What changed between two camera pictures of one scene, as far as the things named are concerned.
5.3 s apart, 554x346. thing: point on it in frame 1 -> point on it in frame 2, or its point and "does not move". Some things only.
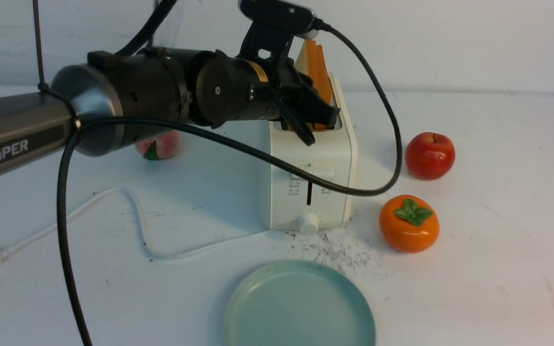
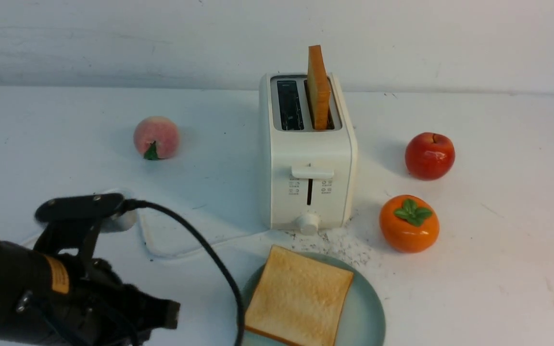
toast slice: [302, 63] -> [299, 300]
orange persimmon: [408, 224] does not move
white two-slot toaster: [297, 203] does not move
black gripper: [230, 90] -> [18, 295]
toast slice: [315, 67] does not move
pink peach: [166, 146] does not move
